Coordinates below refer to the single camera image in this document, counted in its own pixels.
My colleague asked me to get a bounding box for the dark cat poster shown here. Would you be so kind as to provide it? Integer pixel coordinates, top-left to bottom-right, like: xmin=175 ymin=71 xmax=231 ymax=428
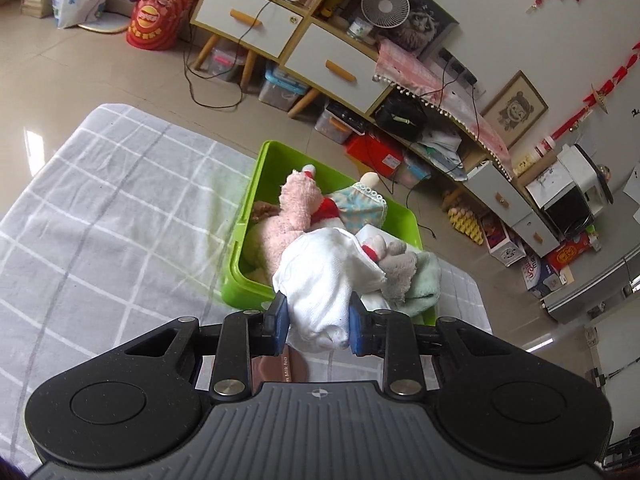
xmin=379 ymin=0 xmax=461 ymax=59

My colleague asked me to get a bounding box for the glass jar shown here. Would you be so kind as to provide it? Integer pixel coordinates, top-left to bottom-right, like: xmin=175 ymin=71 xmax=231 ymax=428
xmin=346 ymin=15 xmax=374 ymax=42

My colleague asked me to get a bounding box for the bunny plush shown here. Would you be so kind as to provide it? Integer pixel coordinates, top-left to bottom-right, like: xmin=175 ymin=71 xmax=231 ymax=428
xmin=327 ymin=171 xmax=389 ymax=233

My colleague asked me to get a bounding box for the framed cartoon picture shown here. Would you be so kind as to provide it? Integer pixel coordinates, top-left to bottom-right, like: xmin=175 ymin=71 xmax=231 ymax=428
xmin=480 ymin=70 xmax=549 ymax=151

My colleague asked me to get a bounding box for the red white plush toy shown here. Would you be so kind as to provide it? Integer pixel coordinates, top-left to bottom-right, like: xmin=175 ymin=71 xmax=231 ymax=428
xmin=361 ymin=234 xmax=388 ymax=263

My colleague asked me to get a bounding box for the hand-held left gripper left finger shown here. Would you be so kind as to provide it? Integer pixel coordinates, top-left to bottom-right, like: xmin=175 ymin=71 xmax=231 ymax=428
xmin=125 ymin=294 xmax=290 ymax=403

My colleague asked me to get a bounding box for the grey metal cabinet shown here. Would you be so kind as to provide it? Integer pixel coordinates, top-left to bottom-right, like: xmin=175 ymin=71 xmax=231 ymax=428
xmin=541 ymin=244 xmax=640 ymax=324

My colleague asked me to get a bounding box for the white printed box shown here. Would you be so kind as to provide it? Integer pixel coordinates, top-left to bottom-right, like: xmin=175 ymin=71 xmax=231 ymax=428
xmin=479 ymin=211 xmax=527 ymax=268

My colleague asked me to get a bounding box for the blue white carton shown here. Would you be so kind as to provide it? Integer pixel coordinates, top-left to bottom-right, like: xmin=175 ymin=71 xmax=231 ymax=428
xmin=519 ymin=251 xmax=564 ymax=299

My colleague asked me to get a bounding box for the round wooden board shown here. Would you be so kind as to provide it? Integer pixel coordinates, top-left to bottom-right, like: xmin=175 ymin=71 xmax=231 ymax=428
xmin=76 ymin=19 xmax=132 ymax=36

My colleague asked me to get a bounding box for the light green towel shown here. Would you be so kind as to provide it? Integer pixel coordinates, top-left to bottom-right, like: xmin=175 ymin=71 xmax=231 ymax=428
xmin=360 ymin=250 xmax=443 ymax=318

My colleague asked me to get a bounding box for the white cloth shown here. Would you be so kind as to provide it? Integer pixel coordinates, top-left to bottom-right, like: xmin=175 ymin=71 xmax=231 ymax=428
xmin=272 ymin=226 xmax=388 ymax=353

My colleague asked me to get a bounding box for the yellow toy tray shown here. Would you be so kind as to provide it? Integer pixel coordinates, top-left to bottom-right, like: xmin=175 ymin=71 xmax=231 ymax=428
xmin=445 ymin=204 xmax=486 ymax=247

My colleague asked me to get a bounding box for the grey checked blanket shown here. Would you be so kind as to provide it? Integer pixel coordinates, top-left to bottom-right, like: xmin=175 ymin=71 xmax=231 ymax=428
xmin=0 ymin=104 xmax=493 ymax=463

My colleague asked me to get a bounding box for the long red wall decoration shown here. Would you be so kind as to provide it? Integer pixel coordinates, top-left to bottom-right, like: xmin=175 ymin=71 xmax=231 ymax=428
xmin=549 ymin=41 xmax=640 ymax=142

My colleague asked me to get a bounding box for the pile of papers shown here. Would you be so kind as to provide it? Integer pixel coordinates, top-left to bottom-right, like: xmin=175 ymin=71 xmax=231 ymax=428
xmin=414 ymin=124 xmax=469 ymax=182

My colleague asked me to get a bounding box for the blue-lidded clear storage box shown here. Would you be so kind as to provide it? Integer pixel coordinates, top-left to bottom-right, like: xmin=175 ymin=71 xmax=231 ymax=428
xmin=258 ymin=61 xmax=311 ymax=114

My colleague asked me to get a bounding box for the low wooden desk with drawers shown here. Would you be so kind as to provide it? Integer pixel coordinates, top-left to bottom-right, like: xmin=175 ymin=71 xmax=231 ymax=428
xmin=440 ymin=125 xmax=601 ymax=262

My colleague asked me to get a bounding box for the red cardboard box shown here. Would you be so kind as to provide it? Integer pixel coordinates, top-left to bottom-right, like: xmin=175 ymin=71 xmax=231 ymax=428
xmin=344 ymin=129 xmax=407 ymax=178

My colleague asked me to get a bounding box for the grey-brown plush bear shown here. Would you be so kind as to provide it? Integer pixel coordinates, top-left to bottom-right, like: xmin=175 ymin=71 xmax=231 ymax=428
xmin=376 ymin=239 xmax=418 ymax=306

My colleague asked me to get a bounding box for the black bag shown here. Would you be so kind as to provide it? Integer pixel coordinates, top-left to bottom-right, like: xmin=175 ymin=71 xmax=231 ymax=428
xmin=374 ymin=91 xmax=429 ymax=143

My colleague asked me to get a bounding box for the pink cloth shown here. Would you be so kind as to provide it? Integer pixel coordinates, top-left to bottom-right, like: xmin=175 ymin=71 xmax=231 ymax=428
xmin=372 ymin=39 xmax=512 ymax=165

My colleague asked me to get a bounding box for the red flat box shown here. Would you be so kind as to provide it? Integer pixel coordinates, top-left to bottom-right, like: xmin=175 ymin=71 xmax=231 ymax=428
xmin=544 ymin=231 xmax=604 ymax=274

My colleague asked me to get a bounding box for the wooden cabinet with white drawers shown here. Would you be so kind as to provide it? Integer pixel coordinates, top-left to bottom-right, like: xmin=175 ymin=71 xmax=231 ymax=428
xmin=189 ymin=0 xmax=397 ymax=122

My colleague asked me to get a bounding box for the long black floor cable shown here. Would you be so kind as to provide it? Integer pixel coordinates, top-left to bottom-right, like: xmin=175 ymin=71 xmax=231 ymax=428
xmin=362 ymin=132 xmax=441 ymax=241

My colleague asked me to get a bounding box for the stack of books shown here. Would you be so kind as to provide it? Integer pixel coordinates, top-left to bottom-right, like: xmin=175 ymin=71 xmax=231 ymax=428
xmin=19 ymin=0 xmax=54 ymax=19

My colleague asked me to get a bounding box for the green plastic bin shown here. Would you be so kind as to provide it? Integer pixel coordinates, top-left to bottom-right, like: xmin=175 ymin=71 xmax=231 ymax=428
xmin=220 ymin=140 xmax=442 ymax=328

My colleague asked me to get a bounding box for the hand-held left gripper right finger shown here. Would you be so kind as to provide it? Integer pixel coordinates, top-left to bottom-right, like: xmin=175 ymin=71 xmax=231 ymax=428
xmin=349 ymin=292 xmax=521 ymax=402

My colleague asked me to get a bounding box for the clear storage box with black lid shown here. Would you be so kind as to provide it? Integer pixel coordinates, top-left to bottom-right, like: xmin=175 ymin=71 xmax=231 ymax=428
xmin=315 ymin=101 xmax=367 ymax=146

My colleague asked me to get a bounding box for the red printed bucket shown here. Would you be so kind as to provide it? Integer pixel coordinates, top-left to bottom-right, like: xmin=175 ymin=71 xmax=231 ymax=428
xmin=125 ymin=0 xmax=194 ymax=52

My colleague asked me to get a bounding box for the pink plush toy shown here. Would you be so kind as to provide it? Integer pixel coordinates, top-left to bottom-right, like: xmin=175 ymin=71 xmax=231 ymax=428
xmin=245 ymin=163 xmax=341 ymax=281

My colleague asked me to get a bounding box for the small white desk fan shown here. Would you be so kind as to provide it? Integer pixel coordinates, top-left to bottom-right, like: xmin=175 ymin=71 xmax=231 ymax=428
xmin=360 ymin=0 xmax=412 ymax=31

